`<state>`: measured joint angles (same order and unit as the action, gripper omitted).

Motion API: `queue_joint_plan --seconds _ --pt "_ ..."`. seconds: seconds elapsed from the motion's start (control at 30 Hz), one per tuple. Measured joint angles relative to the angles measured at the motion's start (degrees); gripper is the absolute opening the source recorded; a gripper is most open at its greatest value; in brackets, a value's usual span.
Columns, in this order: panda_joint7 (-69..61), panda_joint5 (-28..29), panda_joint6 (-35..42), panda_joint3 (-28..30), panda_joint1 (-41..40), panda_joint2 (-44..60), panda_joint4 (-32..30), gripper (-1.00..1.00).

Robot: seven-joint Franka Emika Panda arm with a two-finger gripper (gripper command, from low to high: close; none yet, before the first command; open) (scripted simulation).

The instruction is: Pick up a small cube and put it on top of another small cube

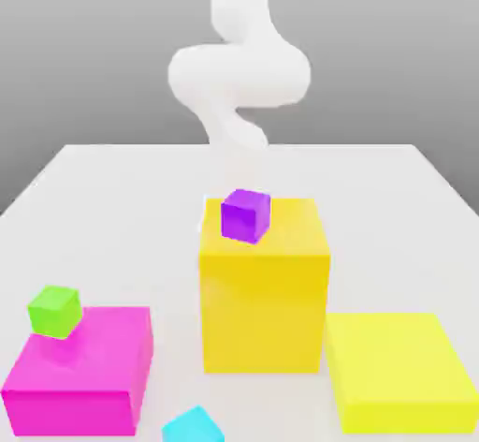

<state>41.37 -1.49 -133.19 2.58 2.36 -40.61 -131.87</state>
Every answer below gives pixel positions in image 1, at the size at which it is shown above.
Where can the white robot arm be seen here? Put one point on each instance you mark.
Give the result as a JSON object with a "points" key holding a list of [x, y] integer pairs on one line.
{"points": [[239, 71]]}

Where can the small purple cube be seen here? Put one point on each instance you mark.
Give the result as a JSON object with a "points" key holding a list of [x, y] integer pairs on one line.
{"points": [[243, 217]]}

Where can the small green cube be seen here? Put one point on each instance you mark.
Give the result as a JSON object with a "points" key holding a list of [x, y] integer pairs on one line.
{"points": [[54, 312]]}

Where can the small cyan cube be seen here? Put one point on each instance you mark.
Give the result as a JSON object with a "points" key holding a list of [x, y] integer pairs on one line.
{"points": [[192, 427]]}

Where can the large pale yellow box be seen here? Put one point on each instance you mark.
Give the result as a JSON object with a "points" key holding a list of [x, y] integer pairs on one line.
{"points": [[400, 367]]}

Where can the large magenta box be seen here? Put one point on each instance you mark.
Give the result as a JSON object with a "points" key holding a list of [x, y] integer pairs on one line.
{"points": [[82, 378]]}

